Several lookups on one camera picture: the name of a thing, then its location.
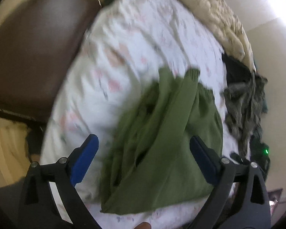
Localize camouflage pants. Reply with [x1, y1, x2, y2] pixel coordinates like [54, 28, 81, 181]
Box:
[223, 73, 268, 156]

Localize green pants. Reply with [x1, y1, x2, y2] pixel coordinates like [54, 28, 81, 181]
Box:
[100, 67, 224, 214]

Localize brown folding chair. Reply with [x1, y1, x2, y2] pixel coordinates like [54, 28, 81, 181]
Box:
[0, 0, 103, 134]

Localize person's grey clothing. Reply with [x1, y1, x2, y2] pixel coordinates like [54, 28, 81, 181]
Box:
[0, 186, 24, 229]

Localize white floral bed sheet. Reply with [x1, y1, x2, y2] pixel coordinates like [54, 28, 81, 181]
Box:
[39, 0, 253, 229]

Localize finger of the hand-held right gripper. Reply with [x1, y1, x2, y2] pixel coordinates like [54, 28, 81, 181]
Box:
[230, 152, 250, 165]

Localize cream quilt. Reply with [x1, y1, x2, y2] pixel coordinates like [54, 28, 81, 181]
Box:
[162, 0, 256, 73]

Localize black garment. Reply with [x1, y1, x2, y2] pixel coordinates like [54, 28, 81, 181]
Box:
[221, 52, 252, 84]

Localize person's left hand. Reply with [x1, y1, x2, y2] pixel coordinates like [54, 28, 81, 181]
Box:
[135, 221, 152, 229]

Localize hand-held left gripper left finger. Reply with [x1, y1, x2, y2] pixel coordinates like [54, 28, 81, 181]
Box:
[18, 134, 99, 229]

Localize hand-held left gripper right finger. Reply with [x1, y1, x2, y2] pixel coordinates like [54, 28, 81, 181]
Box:
[188, 135, 271, 229]

